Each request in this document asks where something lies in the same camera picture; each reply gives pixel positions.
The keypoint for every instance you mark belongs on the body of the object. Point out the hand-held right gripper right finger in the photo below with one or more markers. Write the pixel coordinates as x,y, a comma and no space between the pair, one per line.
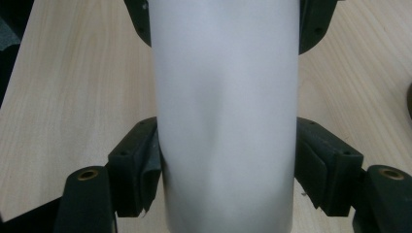
330,174

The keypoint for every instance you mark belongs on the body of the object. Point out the single white paper cup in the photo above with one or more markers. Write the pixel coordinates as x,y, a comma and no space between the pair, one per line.
226,113

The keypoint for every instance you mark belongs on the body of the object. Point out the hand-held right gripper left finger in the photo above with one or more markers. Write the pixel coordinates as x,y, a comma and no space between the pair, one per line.
132,168

